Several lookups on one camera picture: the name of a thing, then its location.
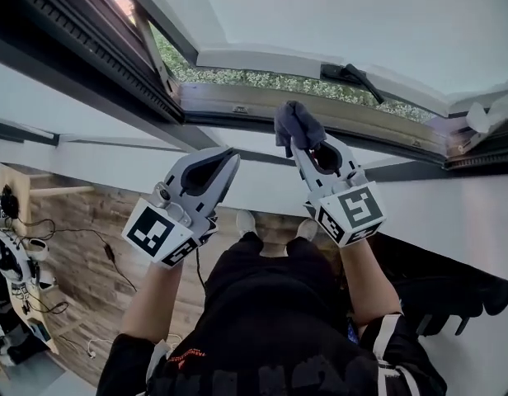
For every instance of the person's black shirt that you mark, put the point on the person's black shirt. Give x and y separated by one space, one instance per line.
258 357

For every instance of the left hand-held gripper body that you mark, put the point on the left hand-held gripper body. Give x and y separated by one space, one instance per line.
151 231

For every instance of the wooden rail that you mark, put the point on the wooden rail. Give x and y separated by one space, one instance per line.
64 191

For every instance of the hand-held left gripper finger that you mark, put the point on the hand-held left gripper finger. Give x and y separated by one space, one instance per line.
188 159
227 180

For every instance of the person's left white shoe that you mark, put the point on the person's left white shoe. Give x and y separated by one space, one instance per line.
246 223

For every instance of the white and black device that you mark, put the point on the white and black device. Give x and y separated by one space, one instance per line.
8 258

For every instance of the black chair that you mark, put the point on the black chair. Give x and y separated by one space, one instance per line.
443 287

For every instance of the crumpled white tissue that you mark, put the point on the crumpled white tissue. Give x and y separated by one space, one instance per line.
485 114

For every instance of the blue microfibre cleaning cloth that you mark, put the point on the blue microfibre cleaning cloth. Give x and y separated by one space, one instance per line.
297 122

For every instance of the person's white shoe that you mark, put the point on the person's white shoe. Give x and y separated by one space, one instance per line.
246 223
307 229

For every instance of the blue screen device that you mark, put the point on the blue screen device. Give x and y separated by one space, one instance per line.
40 331

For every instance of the black headset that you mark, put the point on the black headset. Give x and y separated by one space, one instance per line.
8 202

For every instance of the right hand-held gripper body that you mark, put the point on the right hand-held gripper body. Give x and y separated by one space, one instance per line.
357 208

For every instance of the open window sash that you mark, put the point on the open window sash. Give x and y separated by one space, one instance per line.
340 15

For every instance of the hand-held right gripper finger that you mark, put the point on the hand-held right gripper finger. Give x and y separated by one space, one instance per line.
303 167
346 157

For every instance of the person's left forearm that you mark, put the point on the person's left forearm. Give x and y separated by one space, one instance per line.
153 299

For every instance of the person's black trousers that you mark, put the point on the person's black trousers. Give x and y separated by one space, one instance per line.
270 274

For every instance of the person's right white shoe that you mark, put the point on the person's right white shoe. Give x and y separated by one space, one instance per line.
307 229

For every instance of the person's right forearm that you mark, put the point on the person's right forearm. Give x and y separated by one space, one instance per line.
365 287

